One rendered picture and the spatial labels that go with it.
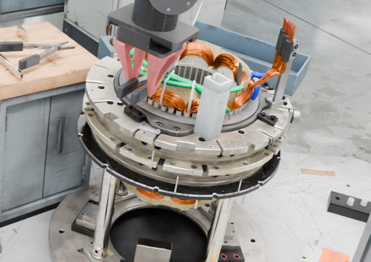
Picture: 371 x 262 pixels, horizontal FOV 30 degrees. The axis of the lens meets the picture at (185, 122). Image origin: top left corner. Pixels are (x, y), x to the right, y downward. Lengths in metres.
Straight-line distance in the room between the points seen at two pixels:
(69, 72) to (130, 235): 0.32
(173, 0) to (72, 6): 2.94
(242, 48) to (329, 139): 1.96
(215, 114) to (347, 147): 2.41
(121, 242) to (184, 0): 0.60
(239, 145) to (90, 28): 2.66
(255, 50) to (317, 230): 0.38
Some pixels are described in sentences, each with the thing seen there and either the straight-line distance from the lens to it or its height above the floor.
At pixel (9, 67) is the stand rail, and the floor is 1.07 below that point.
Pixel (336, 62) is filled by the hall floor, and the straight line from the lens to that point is 4.20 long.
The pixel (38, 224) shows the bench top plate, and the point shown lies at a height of 0.78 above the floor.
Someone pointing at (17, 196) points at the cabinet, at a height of 0.83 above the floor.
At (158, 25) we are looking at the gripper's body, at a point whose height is 1.27.
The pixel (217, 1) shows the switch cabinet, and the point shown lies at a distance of 3.88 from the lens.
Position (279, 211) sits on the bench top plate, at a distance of 1.42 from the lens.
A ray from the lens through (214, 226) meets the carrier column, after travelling 1.09.
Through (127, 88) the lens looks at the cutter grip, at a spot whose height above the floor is 1.17.
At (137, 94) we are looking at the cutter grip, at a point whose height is 1.18.
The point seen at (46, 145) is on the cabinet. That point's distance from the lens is 1.22.
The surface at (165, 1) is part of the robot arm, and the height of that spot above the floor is 1.33.
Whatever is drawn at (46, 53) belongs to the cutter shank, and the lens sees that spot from 1.15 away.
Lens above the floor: 1.60
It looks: 30 degrees down
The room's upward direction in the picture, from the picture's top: 11 degrees clockwise
